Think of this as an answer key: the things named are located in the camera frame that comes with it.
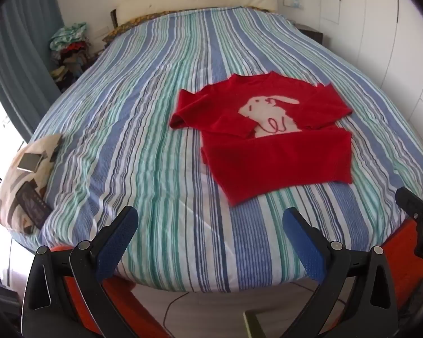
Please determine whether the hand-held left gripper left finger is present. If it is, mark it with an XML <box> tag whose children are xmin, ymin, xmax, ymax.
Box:
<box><xmin>21</xmin><ymin>206</ymin><xmax>139</xmax><ymax>338</ymax></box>

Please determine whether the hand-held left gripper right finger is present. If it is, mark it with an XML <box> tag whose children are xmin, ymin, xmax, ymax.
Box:
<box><xmin>283</xmin><ymin>207</ymin><xmax>409</xmax><ymax>338</ymax></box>

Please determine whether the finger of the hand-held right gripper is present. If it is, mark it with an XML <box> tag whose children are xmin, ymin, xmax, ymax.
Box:
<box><xmin>396</xmin><ymin>186</ymin><xmax>423</xmax><ymax>264</ymax></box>

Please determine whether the red sweater with rabbit print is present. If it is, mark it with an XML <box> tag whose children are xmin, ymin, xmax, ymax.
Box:
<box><xmin>169</xmin><ymin>71</ymin><xmax>355</xmax><ymax>208</ymax></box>

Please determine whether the pile of mixed clothes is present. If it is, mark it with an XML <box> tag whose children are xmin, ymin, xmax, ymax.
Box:
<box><xmin>49</xmin><ymin>22</ymin><xmax>92</xmax><ymax>92</ymax></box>

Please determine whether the black flat device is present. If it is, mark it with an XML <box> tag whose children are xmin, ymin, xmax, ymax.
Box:
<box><xmin>16</xmin><ymin>190</ymin><xmax>52</xmax><ymax>229</ymax></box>

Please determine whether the olive flat object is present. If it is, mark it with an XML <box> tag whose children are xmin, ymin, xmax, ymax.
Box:
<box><xmin>243</xmin><ymin>310</ymin><xmax>266</xmax><ymax>338</ymax></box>

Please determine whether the geometric patterned pillow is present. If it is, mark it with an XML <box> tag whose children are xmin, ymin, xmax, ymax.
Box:
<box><xmin>0</xmin><ymin>134</ymin><xmax>62</xmax><ymax>235</ymax></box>

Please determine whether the striped bed blanket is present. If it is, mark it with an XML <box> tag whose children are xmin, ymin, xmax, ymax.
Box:
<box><xmin>7</xmin><ymin>5</ymin><xmax>423</xmax><ymax>293</ymax></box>

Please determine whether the white wardrobe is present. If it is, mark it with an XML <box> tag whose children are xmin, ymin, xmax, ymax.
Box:
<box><xmin>319</xmin><ymin>0</ymin><xmax>423</xmax><ymax>148</ymax></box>

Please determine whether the dark nightstand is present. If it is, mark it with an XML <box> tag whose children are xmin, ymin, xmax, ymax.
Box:
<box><xmin>295</xmin><ymin>24</ymin><xmax>324</xmax><ymax>45</ymax></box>

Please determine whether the blue curtain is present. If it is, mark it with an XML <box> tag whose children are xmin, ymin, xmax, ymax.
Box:
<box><xmin>0</xmin><ymin>0</ymin><xmax>66</xmax><ymax>141</ymax></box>

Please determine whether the cream padded headboard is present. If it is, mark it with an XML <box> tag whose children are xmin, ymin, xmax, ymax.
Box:
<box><xmin>116</xmin><ymin>0</ymin><xmax>279</xmax><ymax>25</ymax></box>

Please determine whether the thin floor cable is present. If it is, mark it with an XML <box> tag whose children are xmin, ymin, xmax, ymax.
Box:
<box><xmin>163</xmin><ymin>290</ymin><xmax>198</xmax><ymax>338</ymax></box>

